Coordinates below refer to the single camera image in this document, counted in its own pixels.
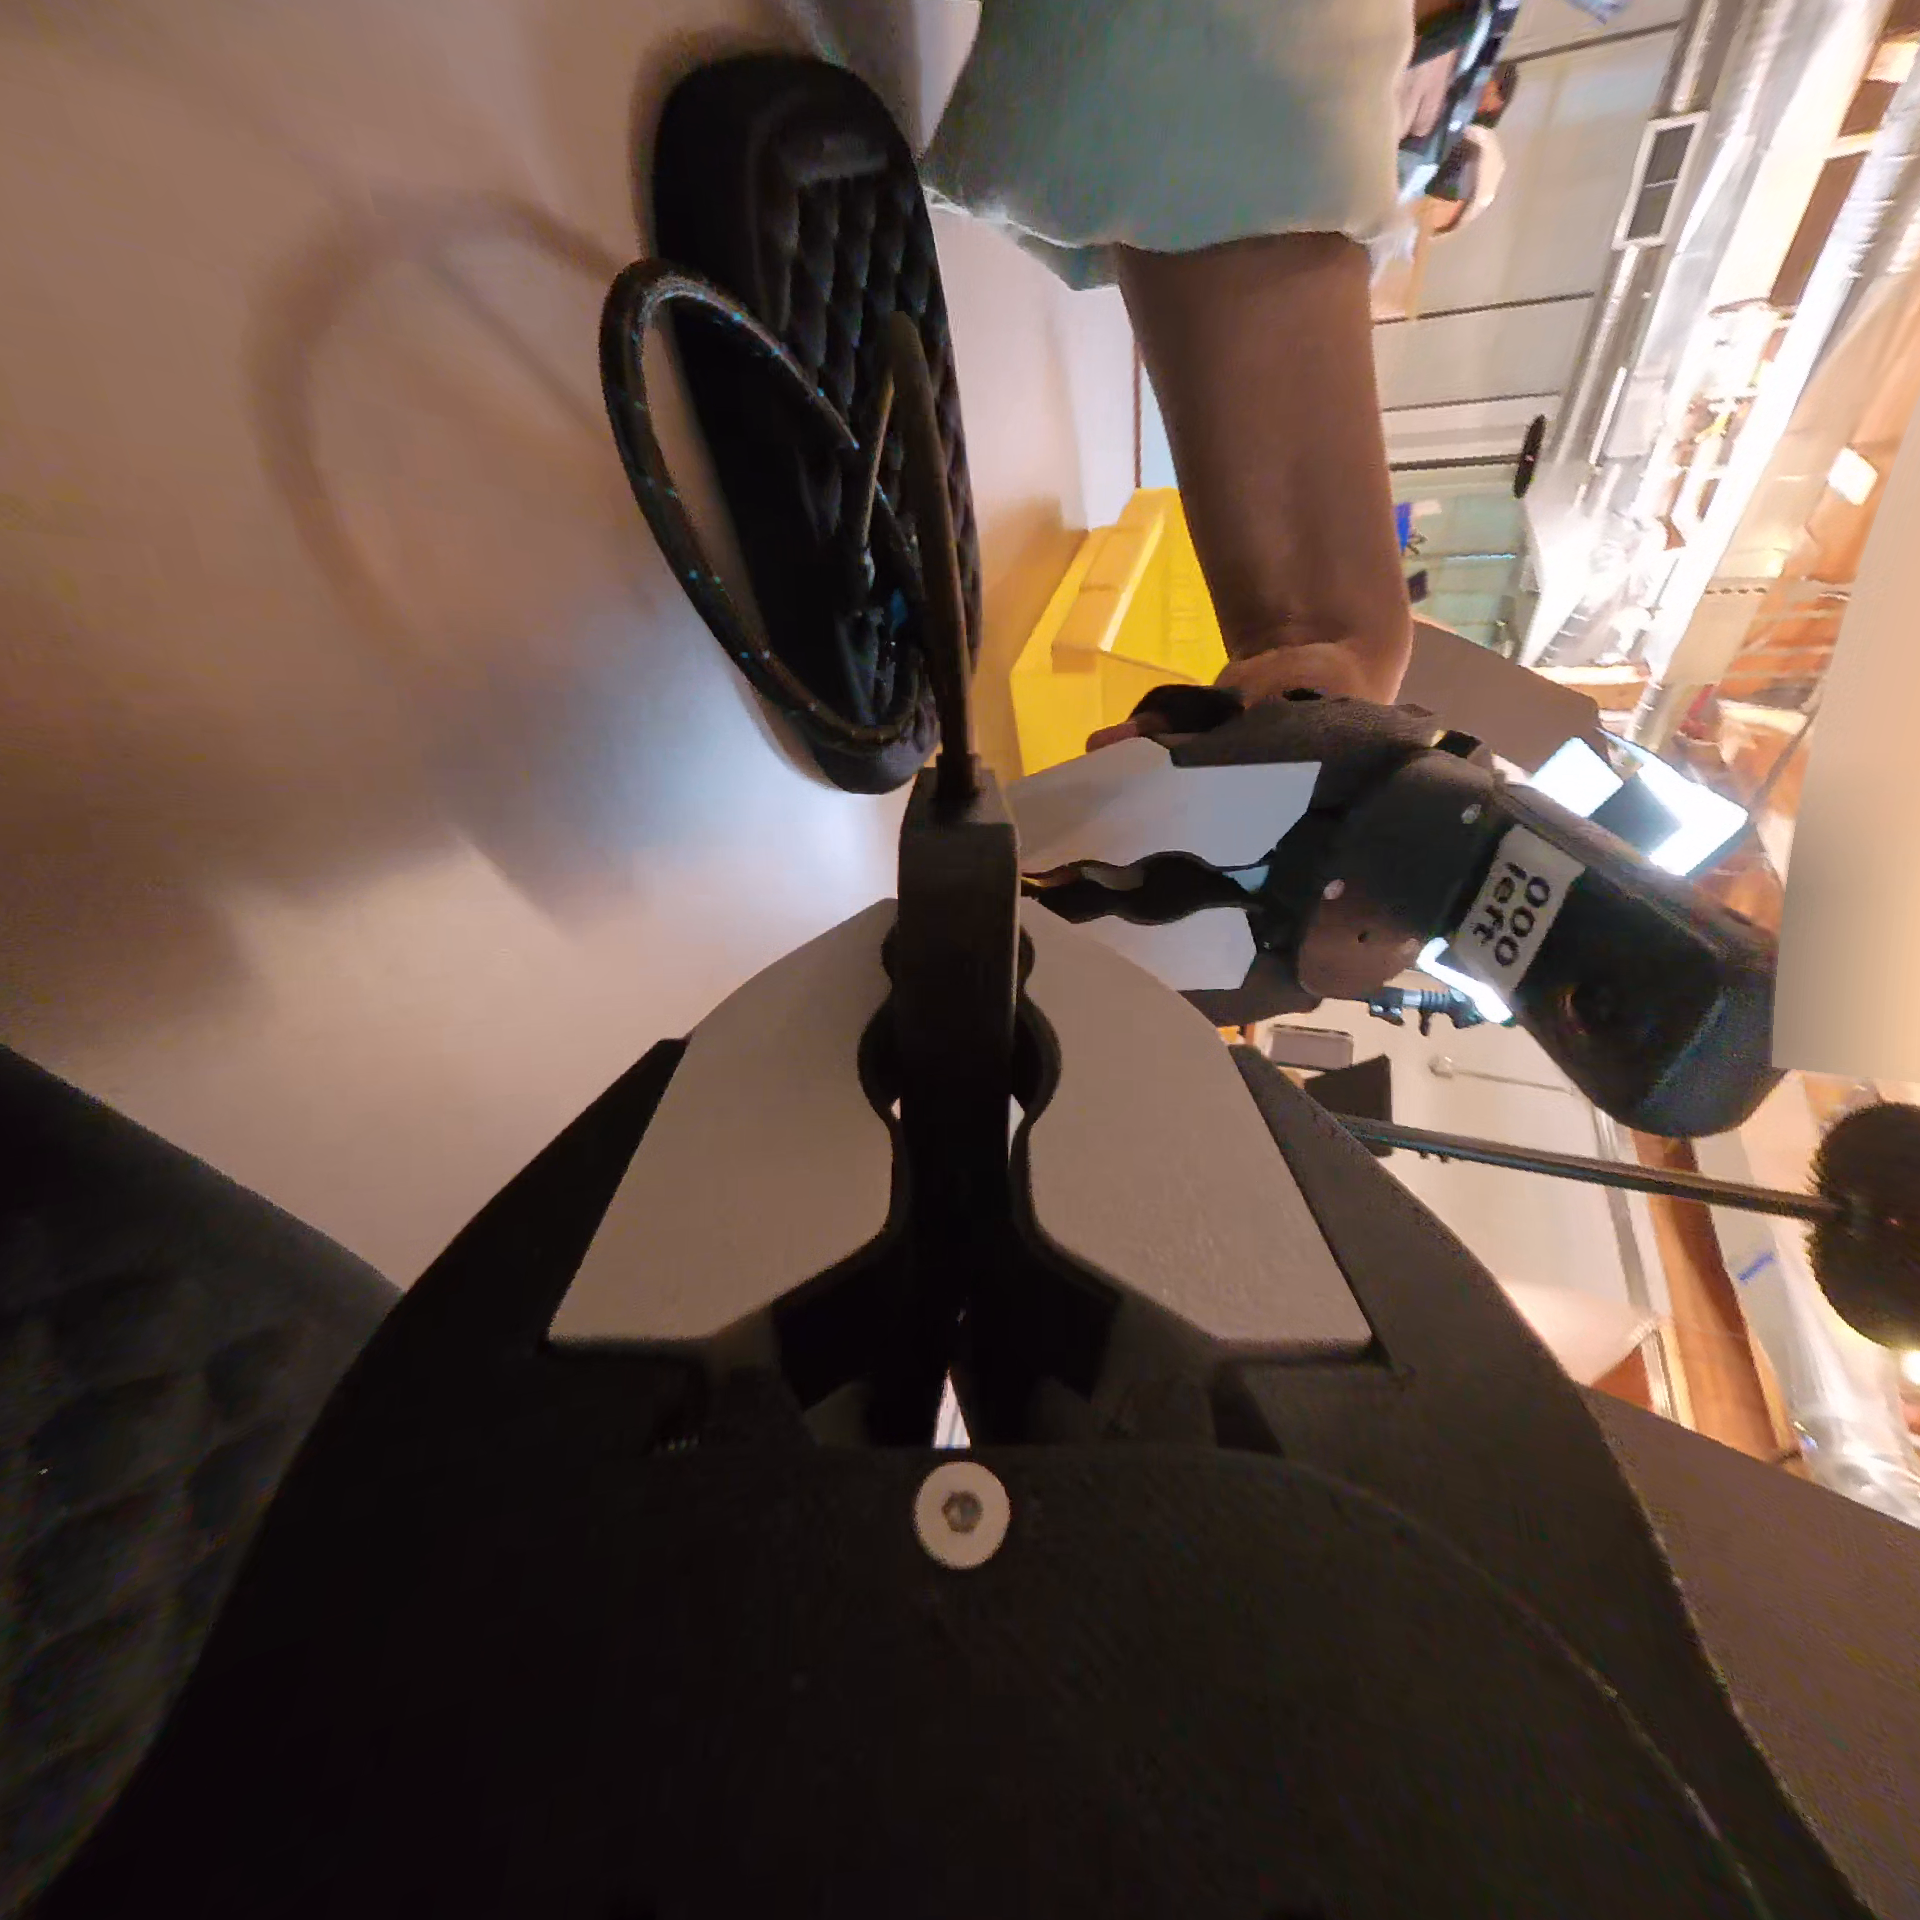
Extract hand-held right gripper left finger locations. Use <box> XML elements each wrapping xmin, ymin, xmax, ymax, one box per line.
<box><xmin>546</xmin><ymin>905</ymin><xmax>918</xmax><ymax>1352</ymax></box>

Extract braided hdmi cable green plug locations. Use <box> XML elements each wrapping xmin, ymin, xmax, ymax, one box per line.
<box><xmin>599</xmin><ymin>261</ymin><xmax>1098</xmax><ymax>910</ymax></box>

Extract silver air duct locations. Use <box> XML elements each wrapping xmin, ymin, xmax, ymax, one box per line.
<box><xmin>1524</xmin><ymin>0</ymin><xmax>1860</xmax><ymax>664</ymax></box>

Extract black hdmi adapter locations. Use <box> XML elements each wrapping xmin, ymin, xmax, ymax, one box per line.
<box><xmin>858</xmin><ymin>313</ymin><xmax>1043</xmax><ymax>1249</ymax></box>

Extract black quilted wrist rest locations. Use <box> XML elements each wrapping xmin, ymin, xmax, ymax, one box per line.
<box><xmin>654</xmin><ymin>58</ymin><xmax>990</xmax><ymax>799</ymax></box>

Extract fuzzy boom microphone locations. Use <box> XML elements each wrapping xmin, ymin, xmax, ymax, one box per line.
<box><xmin>1333</xmin><ymin>1098</ymin><xmax>1920</xmax><ymax>1349</ymax></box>

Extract person's left hand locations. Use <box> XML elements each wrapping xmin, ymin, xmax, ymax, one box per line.
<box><xmin>1084</xmin><ymin>637</ymin><xmax>1419</xmax><ymax>755</ymax></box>

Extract person's left forearm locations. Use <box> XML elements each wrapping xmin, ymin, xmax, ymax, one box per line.
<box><xmin>921</xmin><ymin>0</ymin><xmax>1422</xmax><ymax>692</ymax></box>

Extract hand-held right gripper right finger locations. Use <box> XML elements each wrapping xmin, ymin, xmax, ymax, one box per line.
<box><xmin>1016</xmin><ymin>930</ymin><xmax>1379</xmax><ymax>1362</ymax></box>

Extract led light panel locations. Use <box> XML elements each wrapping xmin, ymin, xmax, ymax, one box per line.
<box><xmin>1417</xmin><ymin>733</ymin><xmax>1757</xmax><ymax>1035</ymax></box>

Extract yellow divided bin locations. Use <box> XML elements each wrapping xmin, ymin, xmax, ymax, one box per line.
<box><xmin>1006</xmin><ymin>489</ymin><xmax>1231</xmax><ymax>777</ymax></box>

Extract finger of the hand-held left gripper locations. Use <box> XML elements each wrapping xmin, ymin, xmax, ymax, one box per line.
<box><xmin>1043</xmin><ymin>884</ymin><xmax>1266</xmax><ymax>1014</ymax></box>
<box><xmin>1009</xmin><ymin>741</ymin><xmax>1323</xmax><ymax>891</ymax></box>

